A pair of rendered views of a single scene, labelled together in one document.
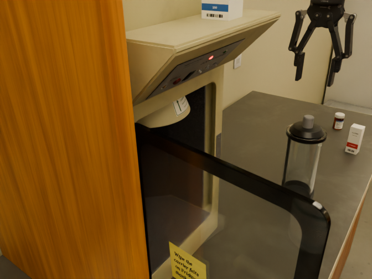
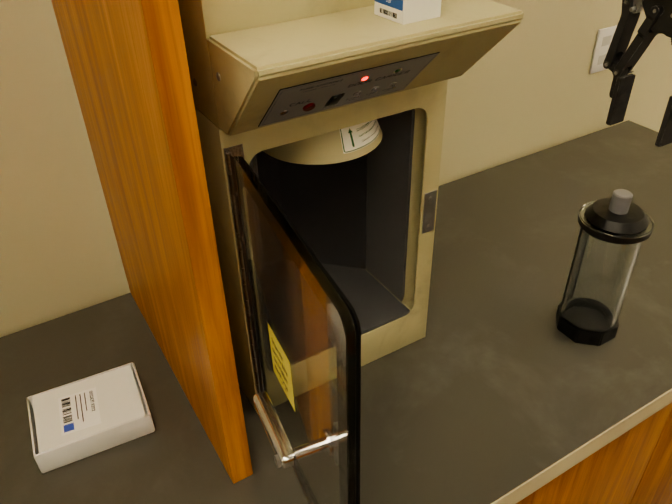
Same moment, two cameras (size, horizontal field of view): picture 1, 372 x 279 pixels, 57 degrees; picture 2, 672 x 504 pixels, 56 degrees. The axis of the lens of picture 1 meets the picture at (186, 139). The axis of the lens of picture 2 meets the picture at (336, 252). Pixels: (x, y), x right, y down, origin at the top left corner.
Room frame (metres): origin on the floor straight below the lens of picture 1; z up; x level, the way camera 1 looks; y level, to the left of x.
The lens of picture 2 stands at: (-0.07, -0.26, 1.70)
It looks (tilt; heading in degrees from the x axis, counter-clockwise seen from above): 36 degrees down; 23
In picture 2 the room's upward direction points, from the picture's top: 1 degrees counter-clockwise
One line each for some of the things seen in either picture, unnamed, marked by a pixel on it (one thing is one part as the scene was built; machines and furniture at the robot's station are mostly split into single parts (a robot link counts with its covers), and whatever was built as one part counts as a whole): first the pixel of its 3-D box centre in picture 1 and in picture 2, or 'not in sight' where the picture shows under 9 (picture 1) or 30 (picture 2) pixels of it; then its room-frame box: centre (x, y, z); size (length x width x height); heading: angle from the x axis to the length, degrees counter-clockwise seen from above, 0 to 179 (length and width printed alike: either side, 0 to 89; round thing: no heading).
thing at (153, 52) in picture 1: (207, 53); (371, 70); (0.56, -0.04, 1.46); 0.32 x 0.11 x 0.10; 144
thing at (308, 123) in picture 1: (306, 127); (617, 211); (0.85, -0.34, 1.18); 0.09 x 0.09 x 0.07
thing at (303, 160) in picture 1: (300, 163); (600, 272); (0.85, -0.34, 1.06); 0.11 x 0.11 x 0.21
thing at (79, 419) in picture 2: not in sight; (90, 414); (0.35, 0.33, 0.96); 0.16 x 0.12 x 0.04; 139
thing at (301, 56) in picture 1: (299, 66); (620, 100); (0.87, -0.30, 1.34); 0.03 x 0.01 x 0.07; 144
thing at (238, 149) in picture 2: not in sight; (251, 286); (0.47, 0.09, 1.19); 0.03 x 0.02 x 0.39; 144
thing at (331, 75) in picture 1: (332, 71); (671, 120); (0.82, -0.37, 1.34); 0.03 x 0.01 x 0.07; 144
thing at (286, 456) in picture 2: not in sight; (290, 424); (0.28, -0.06, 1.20); 0.10 x 0.05 x 0.03; 46
